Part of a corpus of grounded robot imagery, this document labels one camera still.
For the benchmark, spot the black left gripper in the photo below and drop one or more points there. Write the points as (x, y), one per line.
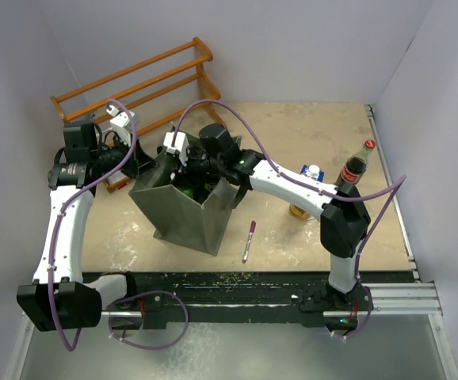
(139, 162)

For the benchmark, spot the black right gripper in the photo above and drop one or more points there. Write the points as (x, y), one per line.
(186, 174)

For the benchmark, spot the orange juice plastic bottle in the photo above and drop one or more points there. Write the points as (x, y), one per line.
(187, 191)

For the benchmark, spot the green canvas tote bag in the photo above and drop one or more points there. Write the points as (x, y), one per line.
(198, 223)

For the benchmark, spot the dark cola glass bottle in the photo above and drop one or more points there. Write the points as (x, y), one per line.
(355, 167)

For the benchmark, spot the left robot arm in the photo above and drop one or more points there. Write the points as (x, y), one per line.
(57, 295)

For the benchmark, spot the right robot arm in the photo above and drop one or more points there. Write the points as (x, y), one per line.
(343, 218)

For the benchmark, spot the pink white marker pen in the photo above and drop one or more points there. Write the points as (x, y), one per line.
(248, 241)

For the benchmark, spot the orange wooden shoe rack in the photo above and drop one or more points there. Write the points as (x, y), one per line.
(142, 83)

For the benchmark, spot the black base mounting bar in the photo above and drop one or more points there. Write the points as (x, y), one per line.
(304, 298)

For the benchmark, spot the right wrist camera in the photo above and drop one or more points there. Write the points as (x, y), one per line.
(176, 144)

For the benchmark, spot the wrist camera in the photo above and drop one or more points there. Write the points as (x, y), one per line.
(176, 144)
(121, 124)

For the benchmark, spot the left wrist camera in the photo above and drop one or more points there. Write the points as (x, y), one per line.
(121, 124)

